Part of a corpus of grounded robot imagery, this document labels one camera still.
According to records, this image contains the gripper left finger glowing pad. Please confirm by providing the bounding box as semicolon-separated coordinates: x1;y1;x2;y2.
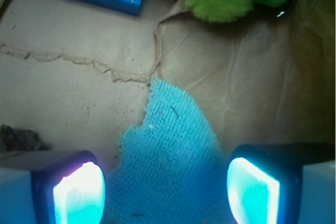
31;150;106;223

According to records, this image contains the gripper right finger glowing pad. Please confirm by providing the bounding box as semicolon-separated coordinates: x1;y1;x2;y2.
227;144;335;223

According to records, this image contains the light blue terry cloth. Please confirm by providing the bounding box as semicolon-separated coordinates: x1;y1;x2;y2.
106;79;234;223

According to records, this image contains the brown rough stone chunk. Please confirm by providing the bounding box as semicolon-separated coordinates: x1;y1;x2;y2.
1;124;52;152

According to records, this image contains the brown paper bag tray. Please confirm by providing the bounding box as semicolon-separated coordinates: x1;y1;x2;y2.
1;0;335;170

